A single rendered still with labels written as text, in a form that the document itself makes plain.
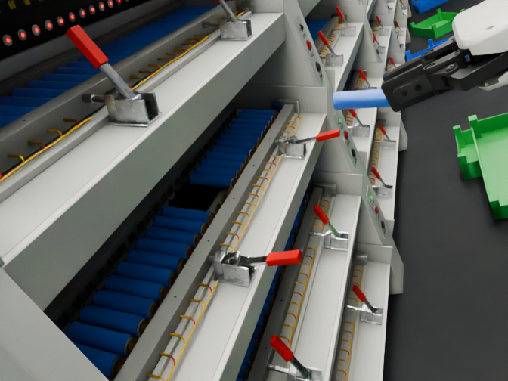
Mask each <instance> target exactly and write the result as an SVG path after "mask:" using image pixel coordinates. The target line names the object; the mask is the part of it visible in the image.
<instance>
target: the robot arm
mask: <svg viewBox="0 0 508 381"><path fill-rule="evenodd" d="M452 27H453V31H454V36H452V37H450V38H449V40H447V41H446V42H444V43H443V44H441V45H439V46H437V47H435V48H433V49H431V50H429V51H427V52H426V53H424V54H423V57H422V55H420V56H418V57H415V58H414V59H412V60H409V61H408V62H406V63H403V64H402V65H400V66H398V67H396V68H394V69H392V70H390V71H388V72H386V73H384V74H383V80H384V82H383V83H382V85H381V89H382V91H383V94H384V95H385V96H386V99H387V101H388V102H389V105H390V107H391V108H392V110H393V111H394V112H398V111H400V110H403V109H405V108H407V107H410V106H412V105H414V104H417V103H419V102H421V101H424V100H426V99H428V98H430V97H433V96H435V95H440V94H444V93H445V92H447V91H450V90H452V89H454V88H455V89H459V90H461V91H468V90H470V89H472V88H474V87H478V88H480V89H483V90H487V91H488V90H492V89H495V88H499V87H501V86H504V85H507V84H508V0H486V1H484V2H482V3H479V4H477V5H475V6H473V7H471V8H469V9H467V10H465V11H463V12H461V13H459V14H458V15H457V16H456V17H455V18H454V20H453V23H452ZM466 55H469V56H468V58H465V56H466ZM423 58H424V59H423ZM468 66H469V68H468Z"/></svg>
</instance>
